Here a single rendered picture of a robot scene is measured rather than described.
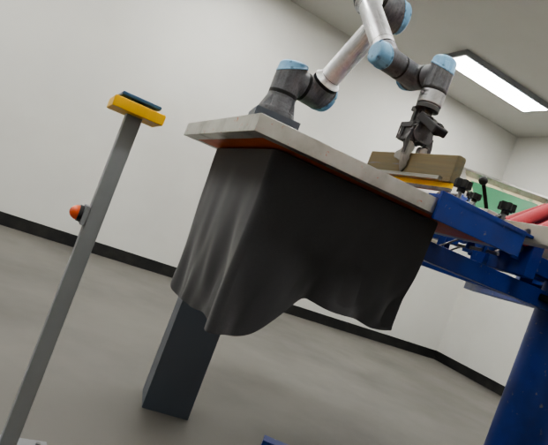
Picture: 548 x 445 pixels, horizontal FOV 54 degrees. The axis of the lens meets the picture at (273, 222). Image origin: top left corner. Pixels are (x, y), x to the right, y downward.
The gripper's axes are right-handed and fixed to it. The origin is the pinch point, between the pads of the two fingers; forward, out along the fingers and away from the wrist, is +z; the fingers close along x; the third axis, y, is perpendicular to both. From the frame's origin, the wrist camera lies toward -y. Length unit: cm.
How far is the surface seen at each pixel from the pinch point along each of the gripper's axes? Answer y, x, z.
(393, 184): -29.4, 23.8, 11.4
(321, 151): -29, 43, 12
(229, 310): -22, 47, 51
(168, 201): 380, -28, 42
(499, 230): -30.6, -9.9, 10.8
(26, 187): 380, 93, 74
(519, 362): 3, -76, 43
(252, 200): -20, 50, 26
